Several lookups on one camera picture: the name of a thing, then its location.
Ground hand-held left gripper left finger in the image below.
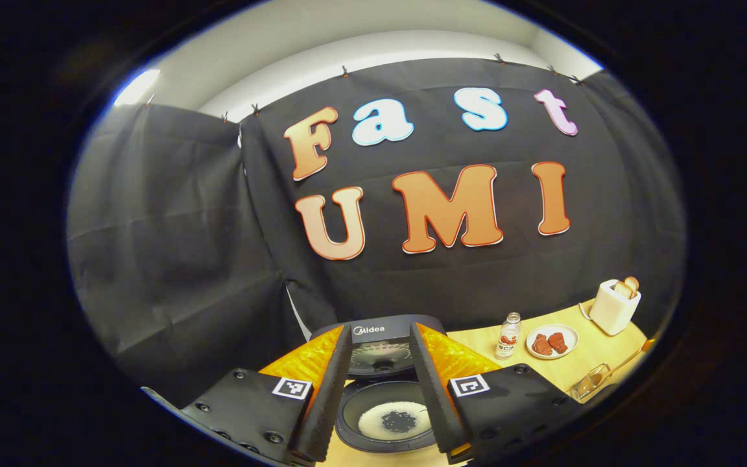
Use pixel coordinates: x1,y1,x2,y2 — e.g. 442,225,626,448
182,324,353,464

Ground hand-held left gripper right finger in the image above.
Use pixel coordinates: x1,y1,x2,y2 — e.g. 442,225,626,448
409,322,580,462

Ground wooden spoon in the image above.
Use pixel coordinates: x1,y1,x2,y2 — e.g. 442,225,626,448
581,341,652,390

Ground dark rice cooker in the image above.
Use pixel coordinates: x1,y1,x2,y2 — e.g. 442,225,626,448
309,315,447,455

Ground metal wire chopstick holder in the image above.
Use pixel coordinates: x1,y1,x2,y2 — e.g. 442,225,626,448
570,363,611,401

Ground white toaster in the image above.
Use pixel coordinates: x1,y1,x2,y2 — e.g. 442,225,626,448
589,280,642,336

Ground white round plate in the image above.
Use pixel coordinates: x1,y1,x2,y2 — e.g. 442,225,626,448
526,324,579,360

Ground clear drink bottle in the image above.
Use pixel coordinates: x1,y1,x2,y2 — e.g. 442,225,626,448
495,312,522,360

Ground black backdrop cloth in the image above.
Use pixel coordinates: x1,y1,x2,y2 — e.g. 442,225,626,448
65,57,687,406

